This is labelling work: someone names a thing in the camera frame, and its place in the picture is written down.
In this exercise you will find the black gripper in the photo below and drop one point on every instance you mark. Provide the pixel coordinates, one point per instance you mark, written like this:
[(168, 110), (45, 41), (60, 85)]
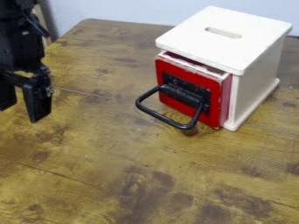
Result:
[(21, 68)]

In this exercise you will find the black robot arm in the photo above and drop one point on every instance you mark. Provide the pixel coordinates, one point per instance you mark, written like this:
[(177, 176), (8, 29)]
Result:
[(17, 8)]

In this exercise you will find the red drawer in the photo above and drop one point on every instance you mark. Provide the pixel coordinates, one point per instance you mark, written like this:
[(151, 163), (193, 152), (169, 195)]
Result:
[(199, 80)]

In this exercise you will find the white wooden box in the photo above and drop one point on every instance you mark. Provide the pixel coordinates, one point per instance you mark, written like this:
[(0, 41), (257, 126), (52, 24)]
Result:
[(240, 44)]

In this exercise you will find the black metal drawer handle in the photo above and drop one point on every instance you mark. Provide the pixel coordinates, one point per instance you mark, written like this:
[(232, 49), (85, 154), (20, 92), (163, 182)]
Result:
[(179, 99)]

